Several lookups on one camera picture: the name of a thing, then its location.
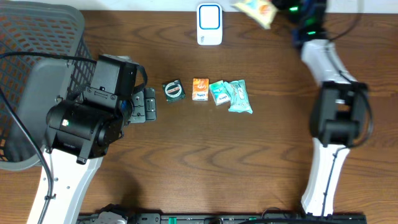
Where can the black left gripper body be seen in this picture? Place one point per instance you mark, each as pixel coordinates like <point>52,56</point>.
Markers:
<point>138,111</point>

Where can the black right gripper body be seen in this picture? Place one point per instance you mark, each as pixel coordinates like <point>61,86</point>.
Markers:
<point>288,6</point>

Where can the yellow wet wipes pack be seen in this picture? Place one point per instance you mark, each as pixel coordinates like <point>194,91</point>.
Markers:
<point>262,11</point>

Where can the dark green round-label box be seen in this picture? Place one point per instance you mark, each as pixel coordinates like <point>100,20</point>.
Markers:
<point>173,91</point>

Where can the orange small tissue pack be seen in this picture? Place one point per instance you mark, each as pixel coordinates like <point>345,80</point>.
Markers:
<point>200,89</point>

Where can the small teal tissue pack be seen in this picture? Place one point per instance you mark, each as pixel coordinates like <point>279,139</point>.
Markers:
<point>219,93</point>

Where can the teal wipes pouch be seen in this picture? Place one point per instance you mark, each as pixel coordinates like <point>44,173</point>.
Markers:
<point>239,96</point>

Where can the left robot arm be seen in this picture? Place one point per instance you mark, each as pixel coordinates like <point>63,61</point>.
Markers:
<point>76,140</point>

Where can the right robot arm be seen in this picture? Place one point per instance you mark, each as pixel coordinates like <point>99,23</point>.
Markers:
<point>341,118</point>

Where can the white barcode scanner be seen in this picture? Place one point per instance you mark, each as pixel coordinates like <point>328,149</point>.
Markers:
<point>209,24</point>

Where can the grey plastic shopping basket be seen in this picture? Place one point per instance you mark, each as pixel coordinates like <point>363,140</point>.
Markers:
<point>32,85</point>

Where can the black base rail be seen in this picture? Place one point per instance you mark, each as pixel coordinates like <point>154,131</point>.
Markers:
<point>116,214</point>

